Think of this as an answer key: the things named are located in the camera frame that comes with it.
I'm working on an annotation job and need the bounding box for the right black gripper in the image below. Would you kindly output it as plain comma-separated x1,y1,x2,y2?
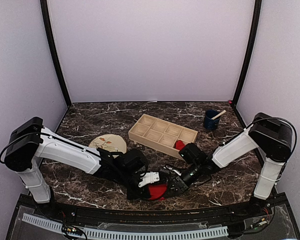
163,161,203,198

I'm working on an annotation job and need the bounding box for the red santa sock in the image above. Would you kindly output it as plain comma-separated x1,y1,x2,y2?
174,139,187,151
148,183,168,201

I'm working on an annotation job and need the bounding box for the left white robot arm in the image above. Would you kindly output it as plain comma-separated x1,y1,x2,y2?
0,117,160,218

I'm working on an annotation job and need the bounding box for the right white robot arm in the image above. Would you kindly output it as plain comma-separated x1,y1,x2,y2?
168,112,297,217

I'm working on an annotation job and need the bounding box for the wooden compartment tray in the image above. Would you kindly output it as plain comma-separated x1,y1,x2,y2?
128,114,198,160

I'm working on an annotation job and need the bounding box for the round painted wooden plate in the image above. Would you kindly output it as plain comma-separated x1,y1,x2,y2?
88,134,127,154

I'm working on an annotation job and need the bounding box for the dark blue enamel mug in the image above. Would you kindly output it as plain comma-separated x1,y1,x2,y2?
203,109,220,131

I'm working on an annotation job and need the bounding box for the wooden stick in mug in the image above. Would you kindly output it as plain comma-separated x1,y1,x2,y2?
211,110,227,120

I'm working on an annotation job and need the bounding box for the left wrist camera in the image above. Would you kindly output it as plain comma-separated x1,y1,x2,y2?
138,171,160,188

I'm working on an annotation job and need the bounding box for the black front table rail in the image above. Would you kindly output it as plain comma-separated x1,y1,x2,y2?
55,201,249,225

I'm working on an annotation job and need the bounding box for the white slotted cable duct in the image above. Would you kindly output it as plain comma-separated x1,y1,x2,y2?
21,213,229,240

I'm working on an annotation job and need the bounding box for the right black frame post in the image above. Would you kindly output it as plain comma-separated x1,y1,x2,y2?
232,0,262,108

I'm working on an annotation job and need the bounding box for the black frame post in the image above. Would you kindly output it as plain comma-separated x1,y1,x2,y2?
232,0,262,108
40,0,72,108

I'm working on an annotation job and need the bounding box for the left black frame post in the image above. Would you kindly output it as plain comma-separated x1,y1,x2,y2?
40,0,72,108

